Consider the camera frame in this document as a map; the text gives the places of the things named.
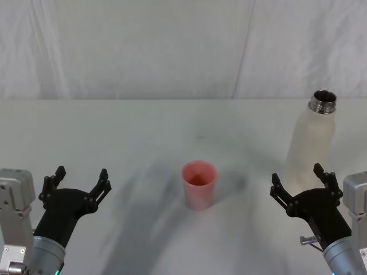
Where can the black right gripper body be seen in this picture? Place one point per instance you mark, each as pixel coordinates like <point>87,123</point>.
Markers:
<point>321,215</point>

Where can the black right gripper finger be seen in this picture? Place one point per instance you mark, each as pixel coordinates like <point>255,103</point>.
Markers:
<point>282,194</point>
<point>328,182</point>

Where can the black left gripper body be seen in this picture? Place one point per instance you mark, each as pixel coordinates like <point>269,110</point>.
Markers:
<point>61,212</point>

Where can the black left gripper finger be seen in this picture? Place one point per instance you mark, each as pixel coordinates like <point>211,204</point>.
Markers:
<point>49,183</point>
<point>99,189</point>

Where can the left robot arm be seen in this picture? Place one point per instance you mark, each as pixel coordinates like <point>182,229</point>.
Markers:
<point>23,229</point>

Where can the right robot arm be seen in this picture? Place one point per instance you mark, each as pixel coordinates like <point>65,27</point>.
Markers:
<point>351,229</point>

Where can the cream vacuum bottle steel neck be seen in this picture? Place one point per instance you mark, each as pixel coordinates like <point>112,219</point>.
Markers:
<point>311,143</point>

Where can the white table cloth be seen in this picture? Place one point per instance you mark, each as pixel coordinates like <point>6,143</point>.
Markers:
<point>160,160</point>

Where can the pink plastic cup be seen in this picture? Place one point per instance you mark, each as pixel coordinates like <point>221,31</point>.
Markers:
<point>198,185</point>

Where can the white curtain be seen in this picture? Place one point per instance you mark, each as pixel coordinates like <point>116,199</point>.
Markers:
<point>160,48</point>

